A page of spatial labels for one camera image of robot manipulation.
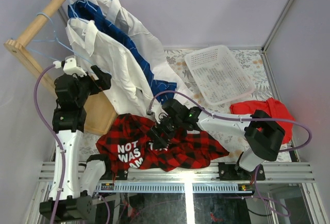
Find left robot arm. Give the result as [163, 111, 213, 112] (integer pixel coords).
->
[39, 66, 113, 223]

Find aluminium rail frame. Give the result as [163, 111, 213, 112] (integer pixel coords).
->
[33, 154, 330, 224]

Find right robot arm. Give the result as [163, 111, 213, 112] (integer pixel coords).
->
[147, 99, 285, 180]

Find red black plaid shirt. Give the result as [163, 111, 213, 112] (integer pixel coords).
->
[96, 114, 229, 173]

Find blue hanger of white shirt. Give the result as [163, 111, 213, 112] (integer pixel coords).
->
[68, 0, 94, 22]

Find light blue wire hanger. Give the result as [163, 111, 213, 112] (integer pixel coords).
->
[27, 12, 111, 75]

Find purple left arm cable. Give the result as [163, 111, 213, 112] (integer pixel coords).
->
[35, 61, 65, 224]

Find wooden clothes rack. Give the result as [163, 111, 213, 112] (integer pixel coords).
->
[4, 0, 119, 136]

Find floral table cover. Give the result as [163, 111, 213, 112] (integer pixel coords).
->
[79, 49, 273, 162]

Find white plastic basket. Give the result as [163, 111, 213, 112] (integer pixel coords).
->
[184, 45, 255, 105]

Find blue plaid shirt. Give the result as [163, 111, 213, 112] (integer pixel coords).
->
[68, 2, 177, 104]

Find red cloth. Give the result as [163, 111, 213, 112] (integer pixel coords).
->
[229, 98, 295, 144]

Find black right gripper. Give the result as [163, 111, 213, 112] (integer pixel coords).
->
[150, 113, 182, 151]

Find white long-sleeve shirt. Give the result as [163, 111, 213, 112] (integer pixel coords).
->
[66, 18, 153, 117]

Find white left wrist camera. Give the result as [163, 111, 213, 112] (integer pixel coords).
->
[63, 57, 87, 77]

